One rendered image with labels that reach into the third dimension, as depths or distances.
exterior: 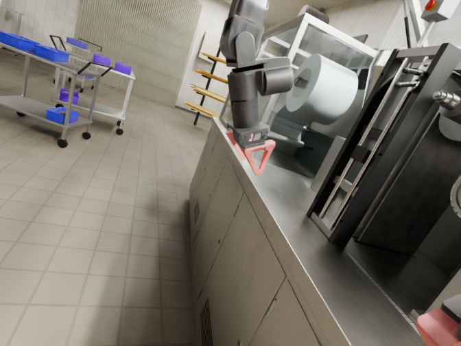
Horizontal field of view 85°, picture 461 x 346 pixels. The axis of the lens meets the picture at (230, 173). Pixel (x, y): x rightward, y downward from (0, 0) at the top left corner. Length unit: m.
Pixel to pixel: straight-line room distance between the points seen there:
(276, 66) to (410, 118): 0.36
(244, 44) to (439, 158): 0.66
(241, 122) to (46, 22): 8.86
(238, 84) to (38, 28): 8.91
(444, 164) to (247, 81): 0.66
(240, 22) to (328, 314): 0.52
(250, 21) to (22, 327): 1.41
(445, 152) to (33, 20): 9.21
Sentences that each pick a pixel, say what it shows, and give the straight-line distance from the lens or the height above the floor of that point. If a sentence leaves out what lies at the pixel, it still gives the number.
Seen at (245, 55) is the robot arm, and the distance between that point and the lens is 0.49.
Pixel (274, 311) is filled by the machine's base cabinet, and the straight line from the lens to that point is 0.73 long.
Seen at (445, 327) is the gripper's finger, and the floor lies 1.09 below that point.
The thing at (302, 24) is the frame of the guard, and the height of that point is 1.55.
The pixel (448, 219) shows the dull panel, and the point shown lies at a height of 1.05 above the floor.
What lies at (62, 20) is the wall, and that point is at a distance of 9.16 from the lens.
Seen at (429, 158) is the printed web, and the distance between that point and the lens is 0.90.
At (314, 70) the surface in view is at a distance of 1.37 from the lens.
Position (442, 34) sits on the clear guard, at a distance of 1.50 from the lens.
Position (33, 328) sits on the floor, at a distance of 1.49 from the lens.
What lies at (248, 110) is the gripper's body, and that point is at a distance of 0.51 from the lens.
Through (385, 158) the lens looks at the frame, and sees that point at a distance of 0.74.
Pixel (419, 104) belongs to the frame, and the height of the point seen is 1.31.
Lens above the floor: 1.18
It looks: 17 degrees down
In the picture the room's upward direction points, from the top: 22 degrees clockwise
